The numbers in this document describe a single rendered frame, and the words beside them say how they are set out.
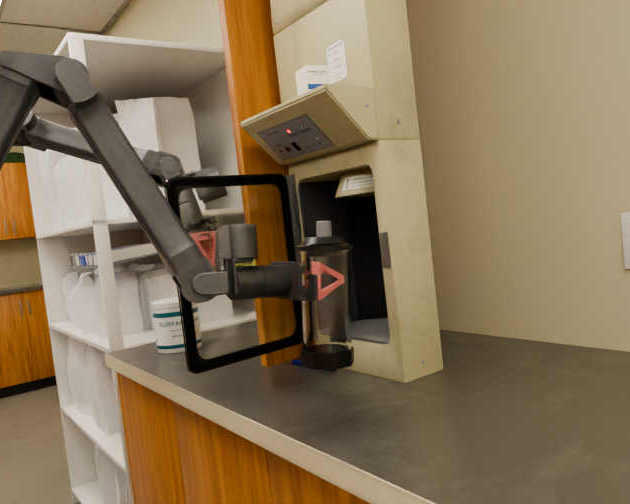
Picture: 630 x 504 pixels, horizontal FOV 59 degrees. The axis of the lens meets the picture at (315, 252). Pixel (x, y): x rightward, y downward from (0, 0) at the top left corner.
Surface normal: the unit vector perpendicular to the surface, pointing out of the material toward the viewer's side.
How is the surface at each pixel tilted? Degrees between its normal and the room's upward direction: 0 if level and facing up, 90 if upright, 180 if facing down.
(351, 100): 90
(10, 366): 90
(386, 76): 90
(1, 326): 90
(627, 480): 0
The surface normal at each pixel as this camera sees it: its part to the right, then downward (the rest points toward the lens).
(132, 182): 0.29, -0.09
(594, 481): -0.11, -0.99
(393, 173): 0.58, -0.02
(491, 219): -0.81, 0.12
